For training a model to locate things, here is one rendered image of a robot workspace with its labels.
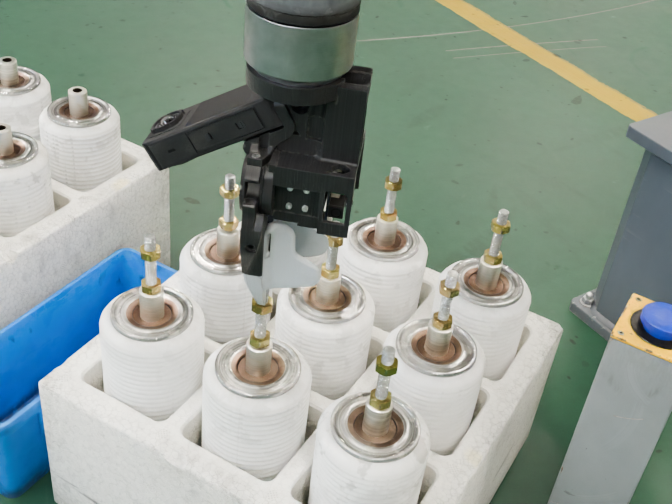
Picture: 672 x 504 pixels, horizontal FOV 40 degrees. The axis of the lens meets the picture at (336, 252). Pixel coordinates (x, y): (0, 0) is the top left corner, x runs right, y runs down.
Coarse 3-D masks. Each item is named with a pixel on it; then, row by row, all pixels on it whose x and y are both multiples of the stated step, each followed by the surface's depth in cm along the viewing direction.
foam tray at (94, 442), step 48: (432, 288) 104; (96, 336) 92; (384, 336) 97; (528, 336) 100; (48, 384) 87; (96, 384) 91; (528, 384) 93; (48, 432) 91; (96, 432) 86; (144, 432) 83; (192, 432) 87; (480, 432) 87; (528, 432) 110; (96, 480) 90; (144, 480) 85; (192, 480) 81; (240, 480) 80; (288, 480) 81; (432, 480) 84; (480, 480) 88
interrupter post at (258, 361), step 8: (248, 344) 79; (248, 352) 79; (256, 352) 79; (264, 352) 79; (248, 360) 80; (256, 360) 79; (264, 360) 79; (248, 368) 80; (256, 368) 80; (264, 368) 80; (256, 376) 80
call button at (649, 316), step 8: (648, 304) 81; (656, 304) 81; (664, 304) 81; (648, 312) 80; (656, 312) 80; (664, 312) 80; (648, 320) 79; (656, 320) 79; (664, 320) 79; (648, 328) 79; (656, 328) 79; (664, 328) 79; (656, 336) 80; (664, 336) 79
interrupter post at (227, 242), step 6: (222, 234) 91; (228, 234) 91; (234, 234) 91; (222, 240) 92; (228, 240) 92; (234, 240) 92; (222, 246) 92; (228, 246) 92; (234, 246) 92; (222, 252) 93; (228, 252) 92; (234, 252) 93; (228, 258) 93
